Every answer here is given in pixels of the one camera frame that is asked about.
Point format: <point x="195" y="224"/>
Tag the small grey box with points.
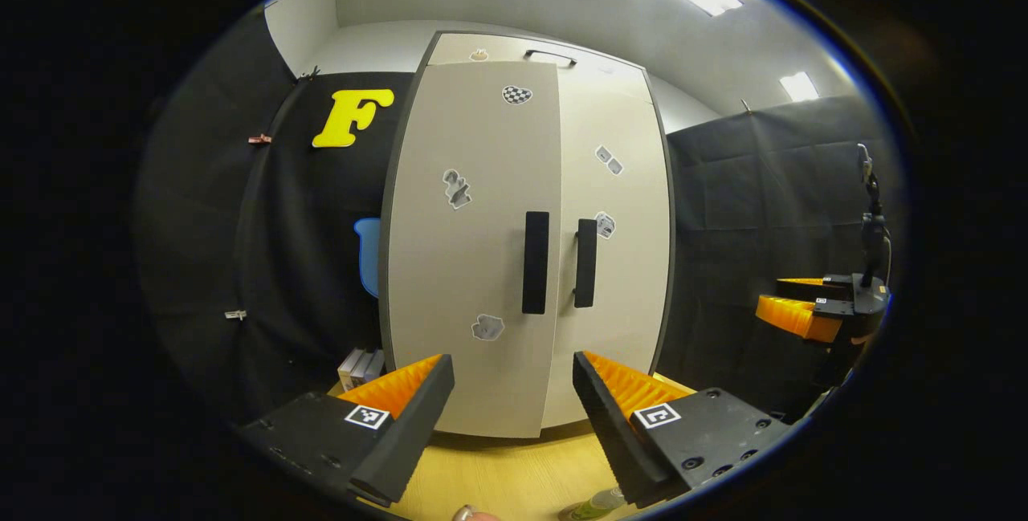
<point x="374" y="364"/>

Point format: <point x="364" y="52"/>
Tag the grey cabinet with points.
<point x="383" y="280"/>

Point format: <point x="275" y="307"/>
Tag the small ceiling light panel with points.
<point x="799" y="87"/>

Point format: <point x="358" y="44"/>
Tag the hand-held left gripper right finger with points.
<point x="614" y="433"/>

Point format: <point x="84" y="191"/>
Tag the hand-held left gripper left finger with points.
<point x="414" y="433"/>

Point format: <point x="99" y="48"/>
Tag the small white box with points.
<point x="351" y="368"/>

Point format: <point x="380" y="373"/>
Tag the light grey cabinet drawer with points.
<point x="450" y="51"/>

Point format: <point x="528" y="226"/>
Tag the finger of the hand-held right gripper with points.
<point x="835" y="308"/>
<point x="835" y="284"/>

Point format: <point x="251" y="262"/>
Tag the green label plastic bottle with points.
<point x="598" y="502"/>

